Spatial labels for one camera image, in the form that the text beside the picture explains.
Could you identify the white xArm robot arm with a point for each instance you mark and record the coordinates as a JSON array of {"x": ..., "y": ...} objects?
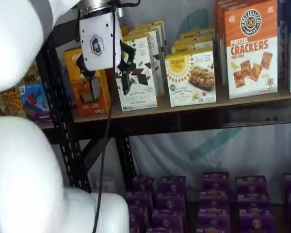
[{"x": 14, "y": 36}]

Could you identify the black metal shelf rack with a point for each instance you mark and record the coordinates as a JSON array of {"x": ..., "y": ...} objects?
[{"x": 160, "y": 121}]

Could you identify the blue Zbar box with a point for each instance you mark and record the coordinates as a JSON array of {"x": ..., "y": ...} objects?
[{"x": 36, "y": 102}]

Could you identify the white tarp with teal logo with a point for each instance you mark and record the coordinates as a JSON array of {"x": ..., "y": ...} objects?
[{"x": 184, "y": 155}]

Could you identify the white chocolate sweet thins box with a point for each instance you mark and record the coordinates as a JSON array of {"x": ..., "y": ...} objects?
[
  {"x": 140, "y": 99},
  {"x": 153, "y": 41},
  {"x": 161, "y": 31}
]

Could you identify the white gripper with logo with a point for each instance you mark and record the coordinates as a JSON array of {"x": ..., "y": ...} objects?
[{"x": 99, "y": 41}]

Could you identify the orange pretzel crackers box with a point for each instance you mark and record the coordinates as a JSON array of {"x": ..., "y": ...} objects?
[
  {"x": 219, "y": 36},
  {"x": 252, "y": 53}
]

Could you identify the brown snack box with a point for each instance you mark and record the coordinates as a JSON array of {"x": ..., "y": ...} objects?
[{"x": 32, "y": 75}]

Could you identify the white yellow-label Simple Mills box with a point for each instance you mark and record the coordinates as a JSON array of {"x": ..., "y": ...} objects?
[
  {"x": 191, "y": 47},
  {"x": 184, "y": 80},
  {"x": 196, "y": 39},
  {"x": 198, "y": 32}
]

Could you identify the orange cheddar snack box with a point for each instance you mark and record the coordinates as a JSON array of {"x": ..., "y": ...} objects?
[{"x": 9, "y": 102}]

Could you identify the wooden shelf board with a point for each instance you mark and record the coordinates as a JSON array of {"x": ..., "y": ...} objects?
[{"x": 165, "y": 109}]

